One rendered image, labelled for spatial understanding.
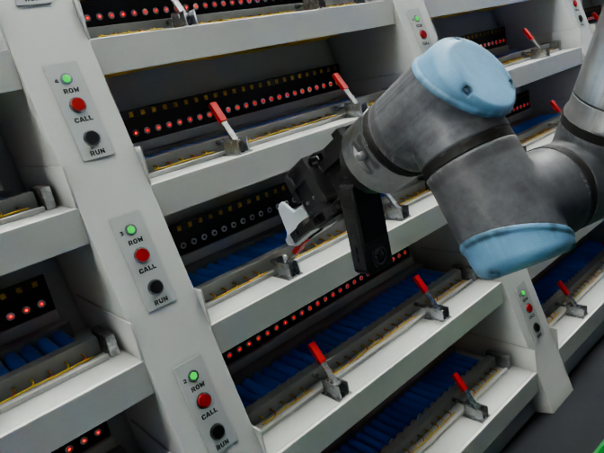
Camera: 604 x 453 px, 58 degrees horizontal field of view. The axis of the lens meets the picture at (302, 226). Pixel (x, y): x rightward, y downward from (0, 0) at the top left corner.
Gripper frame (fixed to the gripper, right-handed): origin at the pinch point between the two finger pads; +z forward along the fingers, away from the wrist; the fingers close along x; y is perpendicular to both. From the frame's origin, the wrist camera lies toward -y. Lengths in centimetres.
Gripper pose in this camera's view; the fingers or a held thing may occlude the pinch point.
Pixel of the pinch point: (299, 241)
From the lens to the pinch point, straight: 76.7
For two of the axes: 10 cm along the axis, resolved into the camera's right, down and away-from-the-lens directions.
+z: -4.7, 3.9, 7.9
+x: -7.3, 3.3, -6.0
